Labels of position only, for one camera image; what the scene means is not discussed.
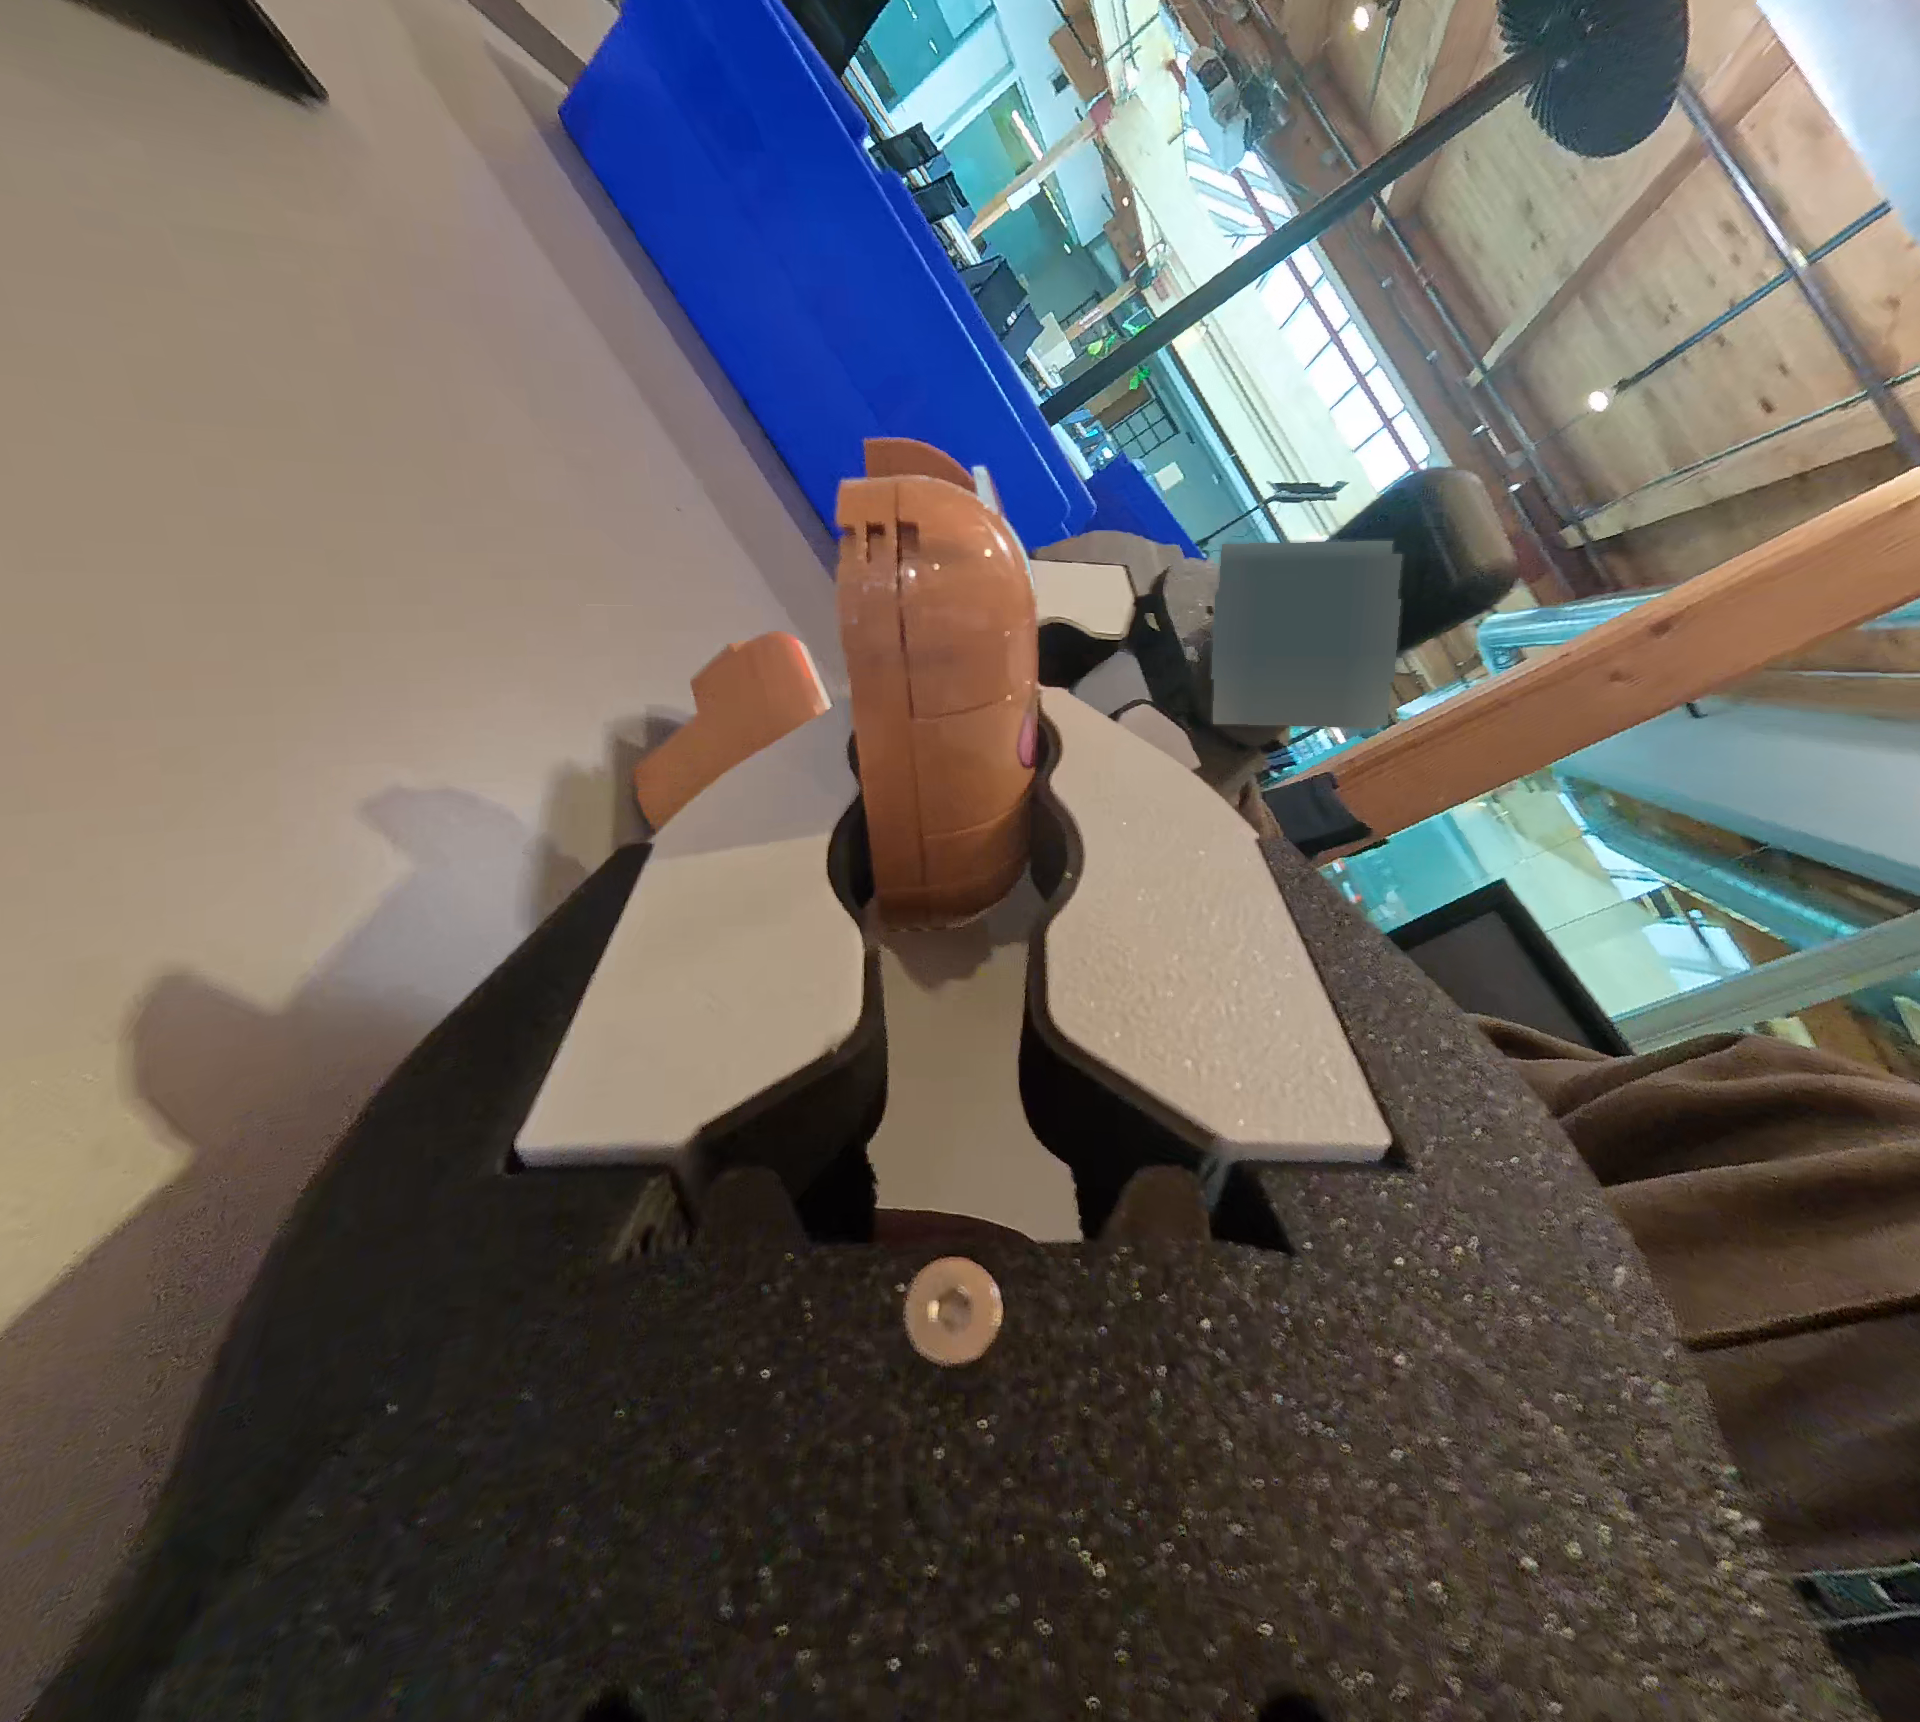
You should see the person's brown zip jacket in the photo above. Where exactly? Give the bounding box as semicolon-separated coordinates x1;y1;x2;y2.
1476;1015;1920;1722

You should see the black steel column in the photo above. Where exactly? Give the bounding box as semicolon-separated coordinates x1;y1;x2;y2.
1039;48;1548;424

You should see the black ribbed ceiling disc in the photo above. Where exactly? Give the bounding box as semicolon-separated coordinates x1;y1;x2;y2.
1496;0;1693;162

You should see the person's left hand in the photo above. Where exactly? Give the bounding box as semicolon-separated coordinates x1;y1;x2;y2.
875;1206;1041;1245

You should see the brown lego face panel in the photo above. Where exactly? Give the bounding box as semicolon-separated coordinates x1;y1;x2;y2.
832;436;1045;926

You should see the brown lego head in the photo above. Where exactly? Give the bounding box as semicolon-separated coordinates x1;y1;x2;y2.
633;630;832;834

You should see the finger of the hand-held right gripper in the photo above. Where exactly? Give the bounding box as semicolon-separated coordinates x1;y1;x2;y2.
1068;654;1206;767
1032;560;1138;642

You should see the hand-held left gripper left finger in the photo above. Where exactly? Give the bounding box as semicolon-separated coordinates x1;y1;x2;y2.
512;707;872;1169

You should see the wooden beam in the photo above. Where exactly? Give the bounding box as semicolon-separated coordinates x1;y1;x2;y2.
1326;467;1920;841

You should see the row of black office chairs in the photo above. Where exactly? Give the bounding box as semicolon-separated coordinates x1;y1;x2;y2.
870;124;1041;362

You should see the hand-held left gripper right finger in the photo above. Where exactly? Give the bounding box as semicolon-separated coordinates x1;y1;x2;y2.
1024;686;1399;1169

